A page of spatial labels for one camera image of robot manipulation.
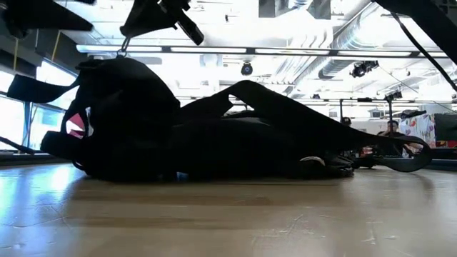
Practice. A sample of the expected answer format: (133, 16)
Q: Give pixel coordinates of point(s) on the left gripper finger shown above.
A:
(146, 12)
(159, 23)

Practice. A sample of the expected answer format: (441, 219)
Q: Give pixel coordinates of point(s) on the black backpack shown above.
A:
(214, 142)

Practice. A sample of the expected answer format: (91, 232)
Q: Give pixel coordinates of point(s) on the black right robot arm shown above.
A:
(428, 21)

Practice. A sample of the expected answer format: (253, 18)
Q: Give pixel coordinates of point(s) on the long ceiling light bar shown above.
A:
(207, 50)

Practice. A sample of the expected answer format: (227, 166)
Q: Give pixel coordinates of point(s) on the dark ceiling panel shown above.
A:
(271, 9)

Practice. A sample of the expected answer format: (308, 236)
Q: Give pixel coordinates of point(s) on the black ceiling spotlight cluster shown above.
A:
(362, 68)

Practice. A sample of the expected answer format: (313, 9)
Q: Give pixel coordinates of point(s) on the person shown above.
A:
(392, 128)
(345, 121)

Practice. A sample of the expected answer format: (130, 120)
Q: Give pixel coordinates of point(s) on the black light stand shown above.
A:
(391, 107)

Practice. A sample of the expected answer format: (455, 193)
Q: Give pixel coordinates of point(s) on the floral patterned cloth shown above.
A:
(423, 126)

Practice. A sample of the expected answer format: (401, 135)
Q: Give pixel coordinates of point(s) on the round black ceiling camera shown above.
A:
(246, 69)

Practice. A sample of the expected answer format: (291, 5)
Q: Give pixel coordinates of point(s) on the silver ventilation duct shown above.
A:
(339, 53)

